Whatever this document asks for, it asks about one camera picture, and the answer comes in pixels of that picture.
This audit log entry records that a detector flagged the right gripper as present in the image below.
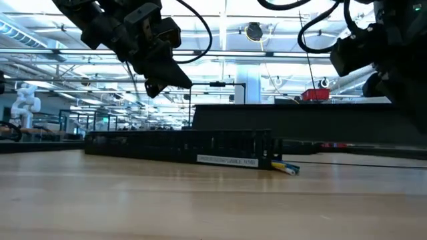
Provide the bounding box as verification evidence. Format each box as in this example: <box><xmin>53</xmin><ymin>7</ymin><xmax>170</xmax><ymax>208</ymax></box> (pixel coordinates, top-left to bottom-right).
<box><xmin>330</xmin><ymin>23</ymin><xmax>427</xmax><ymax>134</ymax></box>

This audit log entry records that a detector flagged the multicolour wire bundle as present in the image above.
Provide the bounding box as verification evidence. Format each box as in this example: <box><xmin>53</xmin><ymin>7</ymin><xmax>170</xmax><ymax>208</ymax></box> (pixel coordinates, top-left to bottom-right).
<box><xmin>270</xmin><ymin>159</ymin><xmax>301</xmax><ymax>176</ymax></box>

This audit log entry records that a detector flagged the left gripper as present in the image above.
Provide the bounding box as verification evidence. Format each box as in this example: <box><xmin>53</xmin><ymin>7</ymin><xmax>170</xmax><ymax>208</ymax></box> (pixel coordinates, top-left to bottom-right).
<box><xmin>115</xmin><ymin>23</ymin><xmax>193</xmax><ymax>99</ymax></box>

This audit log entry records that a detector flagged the white moulded object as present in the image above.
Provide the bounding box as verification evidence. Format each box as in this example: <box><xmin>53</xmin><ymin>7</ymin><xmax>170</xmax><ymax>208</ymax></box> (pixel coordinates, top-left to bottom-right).
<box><xmin>9</xmin><ymin>83</ymin><xmax>42</xmax><ymax>129</ymax></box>

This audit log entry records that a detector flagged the black bar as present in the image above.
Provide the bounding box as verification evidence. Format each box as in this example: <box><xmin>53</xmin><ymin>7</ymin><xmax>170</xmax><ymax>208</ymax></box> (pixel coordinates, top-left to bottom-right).
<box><xmin>191</xmin><ymin>103</ymin><xmax>427</xmax><ymax>147</ymax></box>

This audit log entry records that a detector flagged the red storage bin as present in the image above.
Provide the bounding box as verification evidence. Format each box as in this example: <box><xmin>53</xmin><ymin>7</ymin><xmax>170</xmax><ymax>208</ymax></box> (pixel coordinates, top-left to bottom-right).
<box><xmin>300</xmin><ymin>88</ymin><xmax>331</xmax><ymax>102</ymax></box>

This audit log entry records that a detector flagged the long black floor cable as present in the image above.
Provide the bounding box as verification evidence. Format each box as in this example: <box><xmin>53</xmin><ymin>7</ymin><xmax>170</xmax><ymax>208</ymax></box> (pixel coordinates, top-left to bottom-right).
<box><xmin>298</xmin><ymin>9</ymin><xmax>318</xmax><ymax>101</ymax></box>

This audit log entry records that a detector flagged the black perforated rack rail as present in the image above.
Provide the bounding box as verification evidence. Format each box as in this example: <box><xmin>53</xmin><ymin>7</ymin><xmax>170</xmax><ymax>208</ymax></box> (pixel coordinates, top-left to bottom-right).
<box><xmin>84</xmin><ymin>129</ymin><xmax>284</xmax><ymax>171</ymax></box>

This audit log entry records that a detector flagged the silver ventilation duct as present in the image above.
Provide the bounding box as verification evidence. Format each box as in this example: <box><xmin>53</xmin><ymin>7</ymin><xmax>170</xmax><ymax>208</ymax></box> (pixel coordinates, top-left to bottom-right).
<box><xmin>328</xmin><ymin>65</ymin><xmax>380</xmax><ymax>97</ymax></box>

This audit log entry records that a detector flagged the black ceiling cable reel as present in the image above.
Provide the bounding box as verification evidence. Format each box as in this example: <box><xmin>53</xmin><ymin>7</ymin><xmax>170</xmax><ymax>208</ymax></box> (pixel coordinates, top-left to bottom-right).
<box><xmin>246</xmin><ymin>21</ymin><xmax>265</xmax><ymax>43</ymax></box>

